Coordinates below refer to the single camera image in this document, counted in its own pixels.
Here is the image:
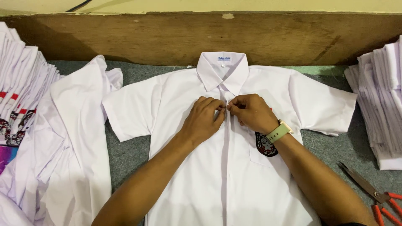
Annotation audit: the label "person's right hand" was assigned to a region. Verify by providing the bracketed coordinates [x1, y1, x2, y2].
[226, 94, 280, 136]

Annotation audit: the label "person's left hand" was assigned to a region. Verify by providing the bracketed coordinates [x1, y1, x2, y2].
[180, 96, 227, 145]

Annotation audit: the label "white short-sleeved uniform shirt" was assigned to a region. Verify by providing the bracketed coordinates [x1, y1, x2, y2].
[102, 51, 358, 226]

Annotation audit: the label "pale green wristwatch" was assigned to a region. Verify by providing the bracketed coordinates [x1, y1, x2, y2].
[264, 119, 294, 145]

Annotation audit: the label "brown wooden board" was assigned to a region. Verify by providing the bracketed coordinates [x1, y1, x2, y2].
[0, 12, 402, 67]

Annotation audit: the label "grey felt mat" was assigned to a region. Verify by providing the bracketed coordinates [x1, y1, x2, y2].
[47, 60, 402, 226]

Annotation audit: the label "stack of folded white shirts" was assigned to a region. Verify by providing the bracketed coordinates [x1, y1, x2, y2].
[344, 35, 402, 171]

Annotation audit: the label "loose unfolded white shirt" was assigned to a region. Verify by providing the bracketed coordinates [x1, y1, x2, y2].
[0, 55, 124, 226]

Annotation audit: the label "stack of folded badged shirts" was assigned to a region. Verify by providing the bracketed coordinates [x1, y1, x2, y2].
[0, 21, 61, 147]

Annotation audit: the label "red-handled scissors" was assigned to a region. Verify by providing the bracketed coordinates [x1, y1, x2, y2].
[338, 161, 402, 226]

